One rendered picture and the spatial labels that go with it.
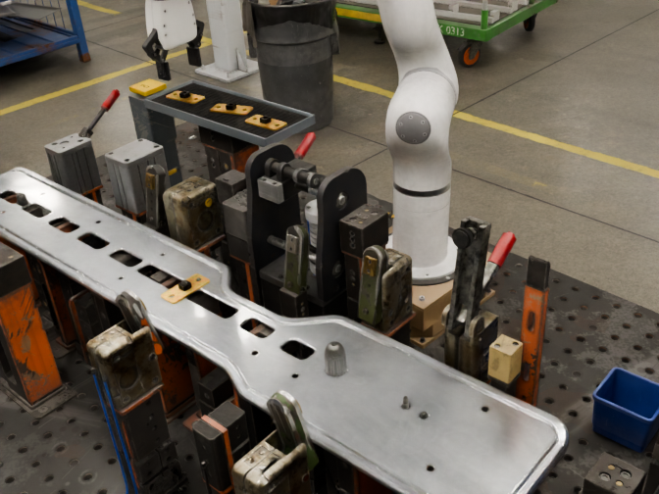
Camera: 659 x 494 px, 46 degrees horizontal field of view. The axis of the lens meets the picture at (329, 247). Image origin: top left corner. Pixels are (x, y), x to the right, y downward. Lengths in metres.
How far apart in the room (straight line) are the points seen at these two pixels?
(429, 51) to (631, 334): 0.72
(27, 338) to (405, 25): 0.91
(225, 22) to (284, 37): 1.16
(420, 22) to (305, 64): 2.72
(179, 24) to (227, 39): 3.59
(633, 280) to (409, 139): 1.85
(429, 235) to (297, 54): 2.61
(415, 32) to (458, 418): 0.72
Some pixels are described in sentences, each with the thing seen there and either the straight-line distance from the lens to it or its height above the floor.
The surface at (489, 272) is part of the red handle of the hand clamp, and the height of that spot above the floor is 1.11.
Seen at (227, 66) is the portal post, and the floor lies 0.06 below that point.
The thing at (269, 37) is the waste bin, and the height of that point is 0.55.
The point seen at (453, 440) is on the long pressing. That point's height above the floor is 1.00.
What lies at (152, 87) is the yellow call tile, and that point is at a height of 1.16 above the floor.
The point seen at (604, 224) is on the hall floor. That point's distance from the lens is 3.51.
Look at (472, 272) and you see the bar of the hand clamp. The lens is 1.10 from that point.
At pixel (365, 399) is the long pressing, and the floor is 1.00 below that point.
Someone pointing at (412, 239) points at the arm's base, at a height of 0.89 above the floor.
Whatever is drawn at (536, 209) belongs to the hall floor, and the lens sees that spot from 3.57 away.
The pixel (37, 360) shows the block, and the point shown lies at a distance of 1.63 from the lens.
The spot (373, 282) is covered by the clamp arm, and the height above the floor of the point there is 1.05.
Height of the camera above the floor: 1.76
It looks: 32 degrees down
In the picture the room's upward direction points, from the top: 4 degrees counter-clockwise
